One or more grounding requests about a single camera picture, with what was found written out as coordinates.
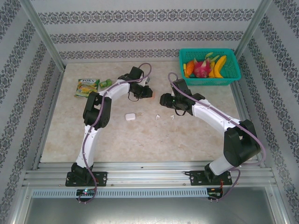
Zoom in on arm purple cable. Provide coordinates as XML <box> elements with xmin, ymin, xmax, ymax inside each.
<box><xmin>168</xmin><ymin>72</ymin><xmax>267</xmax><ymax>203</ymax></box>
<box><xmin>78</xmin><ymin>63</ymin><xmax>153</xmax><ymax>205</ymax></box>

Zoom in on aluminium side rail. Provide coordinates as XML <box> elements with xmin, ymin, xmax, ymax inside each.
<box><xmin>230</xmin><ymin>81</ymin><xmax>267</xmax><ymax>168</ymax></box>
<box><xmin>32</xmin><ymin>70</ymin><xmax>66</xmax><ymax>170</ymax></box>

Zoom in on right aluminium side rail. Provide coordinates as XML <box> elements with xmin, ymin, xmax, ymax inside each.
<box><xmin>230</xmin><ymin>81</ymin><xmax>267</xmax><ymax>168</ymax></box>

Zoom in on yellow toy banana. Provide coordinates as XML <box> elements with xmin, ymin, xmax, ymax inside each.
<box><xmin>208</xmin><ymin>55</ymin><xmax>228</xmax><ymax>78</ymax></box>

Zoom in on left aluminium frame post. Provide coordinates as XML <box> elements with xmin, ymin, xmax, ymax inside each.
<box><xmin>18</xmin><ymin>0</ymin><xmax>66</xmax><ymax>71</ymax></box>

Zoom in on right aluminium frame post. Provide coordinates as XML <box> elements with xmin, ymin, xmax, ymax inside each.
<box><xmin>233</xmin><ymin>0</ymin><xmax>273</xmax><ymax>56</ymax></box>

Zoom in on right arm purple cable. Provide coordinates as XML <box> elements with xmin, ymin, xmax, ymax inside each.
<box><xmin>168</xmin><ymin>72</ymin><xmax>267</xmax><ymax>203</ymax></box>

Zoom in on aluminium frame post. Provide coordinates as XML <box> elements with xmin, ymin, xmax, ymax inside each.
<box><xmin>18</xmin><ymin>0</ymin><xmax>66</xmax><ymax>71</ymax></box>
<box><xmin>233</xmin><ymin>0</ymin><xmax>273</xmax><ymax>56</ymax></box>

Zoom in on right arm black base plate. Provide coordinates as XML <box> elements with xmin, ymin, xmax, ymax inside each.
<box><xmin>189</xmin><ymin>170</ymin><xmax>233</xmax><ymax>186</ymax></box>

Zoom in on teal plastic basket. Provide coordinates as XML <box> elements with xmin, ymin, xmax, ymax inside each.
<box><xmin>179</xmin><ymin>48</ymin><xmax>242</xmax><ymax>86</ymax></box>

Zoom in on pink toy dragon fruit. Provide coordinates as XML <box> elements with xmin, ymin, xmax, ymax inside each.
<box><xmin>192</xmin><ymin>58</ymin><xmax>215</xmax><ymax>78</ymax></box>

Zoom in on grey metal sheet panel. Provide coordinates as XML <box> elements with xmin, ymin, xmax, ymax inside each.
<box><xmin>23</xmin><ymin>186</ymin><xmax>285</xmax><ymax>224</ymax></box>

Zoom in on grey slotted cable duct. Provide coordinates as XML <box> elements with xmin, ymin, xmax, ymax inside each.
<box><xmin>31</xmin><ymin>188</ymin><xmax>208</xmax><ymax>199</ymax></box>

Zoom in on orange toy fruit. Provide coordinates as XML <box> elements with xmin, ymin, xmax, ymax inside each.
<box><xmin>183</xmin><ymin>60</ymin><xmax>195</xmax><ymax>77</ymax></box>

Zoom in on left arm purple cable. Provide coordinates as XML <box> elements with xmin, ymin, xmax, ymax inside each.
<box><xmin>78</xmin><ymin>63</ymin><xmax>153</xmax><ymax>205</ymax></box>

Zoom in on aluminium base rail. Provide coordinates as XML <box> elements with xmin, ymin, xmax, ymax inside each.
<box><xmin>22</xmin><ymin>161</ymin><xmax>275</xmax><ymax>188</ymax></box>

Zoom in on left aluminium side rail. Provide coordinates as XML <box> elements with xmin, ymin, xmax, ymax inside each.
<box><xmin>32</xmin><ymin>70</ymin><xmax>66</xmax><ymax>170</ymax></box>

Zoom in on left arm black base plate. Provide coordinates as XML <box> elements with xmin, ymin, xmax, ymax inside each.
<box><xmin>65</xmin><ymin>171</ymin><xmax>108</xmax><ymax>187</ymax></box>

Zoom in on green yellow candy bag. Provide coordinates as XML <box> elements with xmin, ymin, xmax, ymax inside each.
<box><xmin>74</xmin><ymin>78</ymin><xmax>100</xmax><ymax>98</ymax></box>

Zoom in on yellow-green toy fruit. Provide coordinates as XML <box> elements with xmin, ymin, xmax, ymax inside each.
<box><xmin>205</xmin><ymin>52</ymin><xmax>220</xmax><ymax>62</ymax></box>

